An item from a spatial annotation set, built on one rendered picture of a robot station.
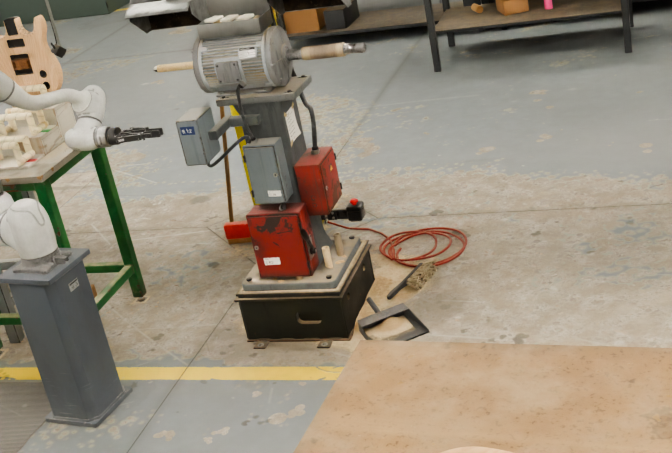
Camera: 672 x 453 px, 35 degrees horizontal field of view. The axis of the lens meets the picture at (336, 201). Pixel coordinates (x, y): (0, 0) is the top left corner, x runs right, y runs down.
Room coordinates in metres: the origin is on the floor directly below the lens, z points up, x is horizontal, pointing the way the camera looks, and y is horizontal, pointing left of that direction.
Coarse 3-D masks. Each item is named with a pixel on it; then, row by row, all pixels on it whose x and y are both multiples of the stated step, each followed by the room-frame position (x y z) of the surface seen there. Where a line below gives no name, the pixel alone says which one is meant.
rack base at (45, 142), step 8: (24, 128) 4.92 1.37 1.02; (48, 128) 4.84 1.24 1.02; (56, 128) 4.86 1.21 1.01; (32, 136) 4.76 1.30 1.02; (40, 136) 4.74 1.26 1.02; (48, 136) 4.79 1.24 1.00; (56, 136) 4.84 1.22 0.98; (32, 144) 4.75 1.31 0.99; (40, 144) 4.73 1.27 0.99; (48, 144) 4.77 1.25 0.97; (56, 144) 4.82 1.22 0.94; (8, 152) 4.80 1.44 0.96; (24, 152) 4.77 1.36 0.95; (40, 152) 4.74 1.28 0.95; (48, 152) 4.75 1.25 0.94
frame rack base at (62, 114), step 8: (64, 104) 4.96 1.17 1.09; (48, 112) 4.89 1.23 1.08; (56, 112) 4.89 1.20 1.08; (64, 112) 4.95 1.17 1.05; (72, 112) 5.00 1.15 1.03; (16, 120) 4.96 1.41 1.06; (24, 120) 4.94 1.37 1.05; (48, 120) 4.89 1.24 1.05; (56, 120) 4.88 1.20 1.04; (64, 120) 4.93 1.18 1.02; (72, 120) 4.99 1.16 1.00; (64, 128) 4.91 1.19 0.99; (64, 136) 4.90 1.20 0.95
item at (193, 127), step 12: (192, 108) 4.36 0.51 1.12; (204, 108) 4.32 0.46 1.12; (180, 120) 4.22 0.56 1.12; (192, 120) 4.19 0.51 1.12; (204, 120) 4.25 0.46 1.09; (180, 132) 4.22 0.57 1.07; (192, 132) 4.20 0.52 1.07; (204, 132) 4.23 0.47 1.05; (192, 144) 4.20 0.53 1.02; (204, 144) 4.20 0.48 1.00; (216, 144) 4.30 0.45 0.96; (192, 156) 4.21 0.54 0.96; (204, 156) 4.19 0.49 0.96
